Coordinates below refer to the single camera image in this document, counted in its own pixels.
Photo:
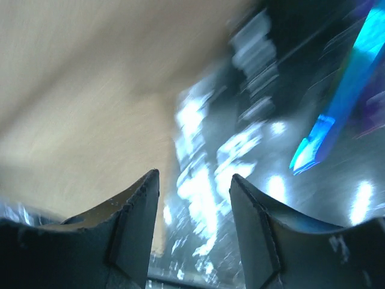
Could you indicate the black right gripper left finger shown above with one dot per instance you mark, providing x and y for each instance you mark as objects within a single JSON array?
[{"x": 108, "y": 246}]

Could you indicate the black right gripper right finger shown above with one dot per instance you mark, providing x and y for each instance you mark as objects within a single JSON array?
[{"x": 283, "y": 248}]

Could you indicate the brown fabric napkin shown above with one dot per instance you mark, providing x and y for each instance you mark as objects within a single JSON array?
[{"x": 89, "y": 89}]

